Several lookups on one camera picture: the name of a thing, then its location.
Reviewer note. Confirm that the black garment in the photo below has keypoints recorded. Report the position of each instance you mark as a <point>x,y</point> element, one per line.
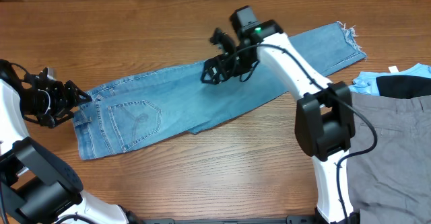
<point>403,86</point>

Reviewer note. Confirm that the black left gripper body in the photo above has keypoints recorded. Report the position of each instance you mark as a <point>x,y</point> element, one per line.
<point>48,105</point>

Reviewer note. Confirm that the white garment tag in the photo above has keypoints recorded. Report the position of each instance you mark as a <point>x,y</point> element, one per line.
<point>393,69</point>

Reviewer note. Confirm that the black rail at table edge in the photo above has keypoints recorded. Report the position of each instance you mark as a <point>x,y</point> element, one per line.
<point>291,219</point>

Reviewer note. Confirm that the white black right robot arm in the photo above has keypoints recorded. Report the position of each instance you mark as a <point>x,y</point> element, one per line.
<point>324,124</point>

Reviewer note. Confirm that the light blue shirt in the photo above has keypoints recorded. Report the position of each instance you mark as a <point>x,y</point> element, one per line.
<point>365,82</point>

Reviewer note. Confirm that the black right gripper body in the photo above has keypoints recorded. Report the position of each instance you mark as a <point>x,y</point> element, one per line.
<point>227,64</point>

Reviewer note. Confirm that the light blue denim jeans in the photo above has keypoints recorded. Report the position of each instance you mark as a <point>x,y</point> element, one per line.
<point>139,110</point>

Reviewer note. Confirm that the grey folded garment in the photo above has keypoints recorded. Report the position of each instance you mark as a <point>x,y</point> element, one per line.
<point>391,184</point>

